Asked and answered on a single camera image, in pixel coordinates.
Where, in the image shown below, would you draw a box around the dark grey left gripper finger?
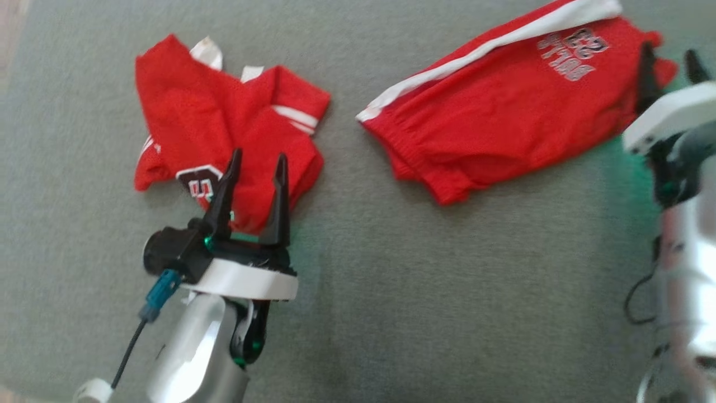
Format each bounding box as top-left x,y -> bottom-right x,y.
258,153 -> 291,247
202,148 -> 243,239

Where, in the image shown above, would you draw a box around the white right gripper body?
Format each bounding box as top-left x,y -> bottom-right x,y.
623,81 -> 716,156

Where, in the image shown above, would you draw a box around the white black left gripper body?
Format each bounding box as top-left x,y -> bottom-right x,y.
182,235 -> 299,303

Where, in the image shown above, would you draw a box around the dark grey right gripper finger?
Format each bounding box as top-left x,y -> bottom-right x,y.
686,49 -> 712,86
637,41 -> 661,116

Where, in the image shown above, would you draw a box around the red jersey with white trim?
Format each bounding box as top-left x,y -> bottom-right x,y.
133,34 -> 332,236

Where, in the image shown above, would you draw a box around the red shorts with white stripe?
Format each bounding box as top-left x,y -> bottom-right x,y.
356,0 -> 679,207

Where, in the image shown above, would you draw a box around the black cable teal connector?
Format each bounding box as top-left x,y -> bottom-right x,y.
111,269 -> 183,390

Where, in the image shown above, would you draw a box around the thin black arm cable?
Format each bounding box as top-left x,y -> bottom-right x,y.
624,235 -> 667,326

